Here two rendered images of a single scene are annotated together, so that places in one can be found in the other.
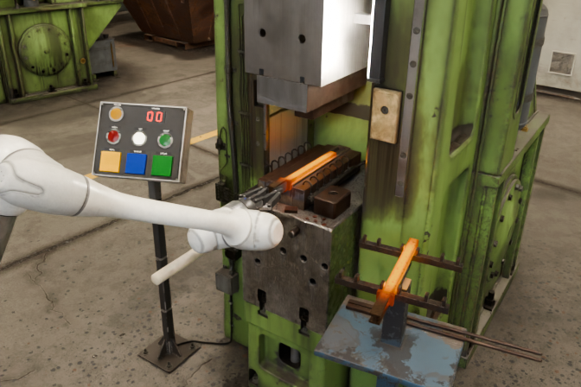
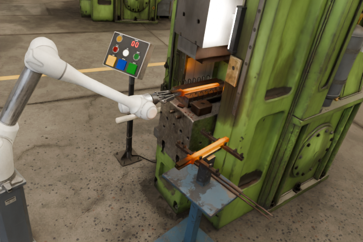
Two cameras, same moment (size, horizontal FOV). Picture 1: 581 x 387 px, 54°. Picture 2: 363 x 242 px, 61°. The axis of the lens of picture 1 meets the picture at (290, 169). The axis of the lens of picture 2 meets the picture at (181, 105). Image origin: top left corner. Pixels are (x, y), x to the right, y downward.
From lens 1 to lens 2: 0.56 m
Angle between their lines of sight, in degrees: 16
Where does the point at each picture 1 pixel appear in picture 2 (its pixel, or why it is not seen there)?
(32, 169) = (40, 55)
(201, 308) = (151, 142)
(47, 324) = (83, 127)
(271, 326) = (165, 159)
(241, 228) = (135, 106)
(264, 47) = (183, 21)
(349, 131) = not seen: hidden behind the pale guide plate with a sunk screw
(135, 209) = (88, 83)
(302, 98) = (194, 52)
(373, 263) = not seen: hidden behind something
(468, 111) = (290, 80)
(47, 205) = (45, 72)
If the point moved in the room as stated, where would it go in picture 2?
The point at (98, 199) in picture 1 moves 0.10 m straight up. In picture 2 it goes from (69, 75) to (68, 57)
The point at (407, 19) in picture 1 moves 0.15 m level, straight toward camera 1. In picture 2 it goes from (251, 22) to (240, 27)
